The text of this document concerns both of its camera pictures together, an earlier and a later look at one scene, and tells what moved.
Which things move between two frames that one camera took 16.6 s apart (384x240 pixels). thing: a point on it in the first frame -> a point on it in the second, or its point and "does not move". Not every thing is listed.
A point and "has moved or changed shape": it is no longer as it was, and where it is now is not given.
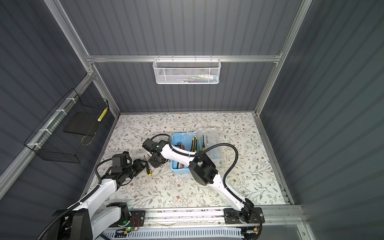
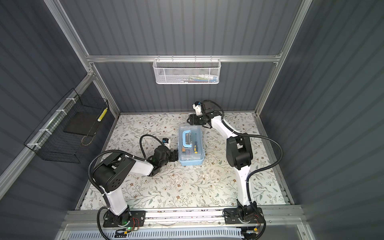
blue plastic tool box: x=205 y=140 has moved or changed shape
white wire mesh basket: x=186 y=71 does not move
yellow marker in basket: x=102 y=115 does not move
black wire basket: x=67 y=132 does not move
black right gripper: x=154 y=165 -> x=193 y=118
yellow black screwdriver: x=148 y=170 has moved or changed shape
